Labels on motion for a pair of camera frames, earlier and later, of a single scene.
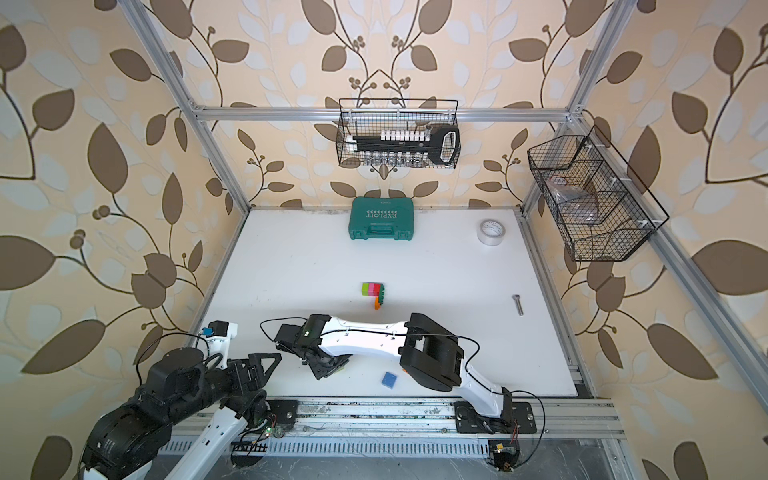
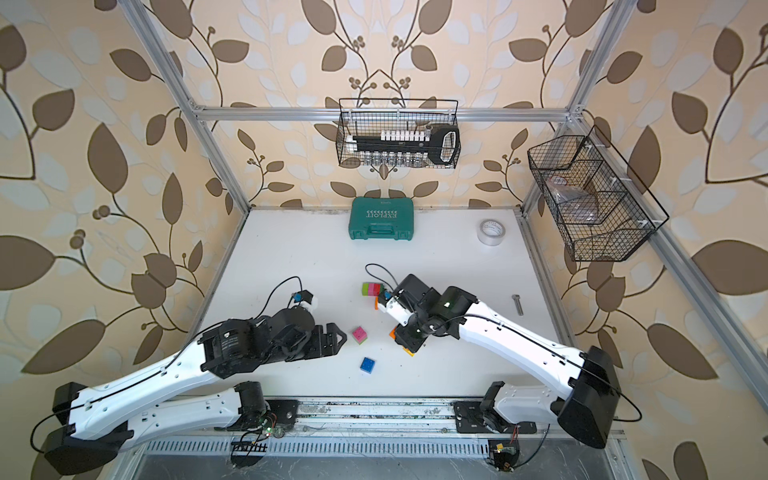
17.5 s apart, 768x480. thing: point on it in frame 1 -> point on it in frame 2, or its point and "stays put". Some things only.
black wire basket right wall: (601, 209) stays put
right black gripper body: (327, 366) -> (414, 332)
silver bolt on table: (518, 304) stays put
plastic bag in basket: (574, 203) stays put
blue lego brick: (389, 380) -> (367, 365)
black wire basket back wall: (398, 133) stays put
